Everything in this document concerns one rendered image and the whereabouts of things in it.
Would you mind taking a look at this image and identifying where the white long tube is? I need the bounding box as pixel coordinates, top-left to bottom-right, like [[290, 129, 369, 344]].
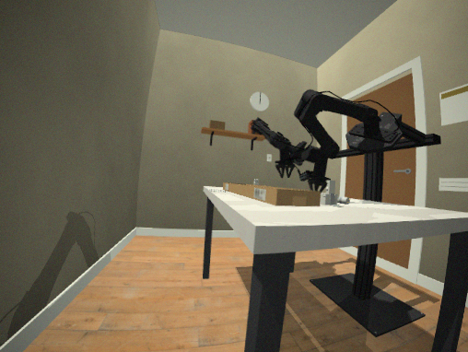
[[337, 196, 350, 205]]

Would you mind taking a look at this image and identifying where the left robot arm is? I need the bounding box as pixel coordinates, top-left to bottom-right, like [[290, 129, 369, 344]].
[[294, 89, 398, 167]]

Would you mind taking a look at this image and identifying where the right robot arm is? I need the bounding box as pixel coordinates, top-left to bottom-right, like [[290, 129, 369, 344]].
[[251, 118, 303, 166]]

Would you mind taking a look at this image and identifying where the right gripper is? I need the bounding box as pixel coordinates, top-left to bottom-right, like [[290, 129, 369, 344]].
[[275, 151, 302, 178]]

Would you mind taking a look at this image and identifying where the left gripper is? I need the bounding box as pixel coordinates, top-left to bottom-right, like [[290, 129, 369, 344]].
[[301, 164, 331, 192]]

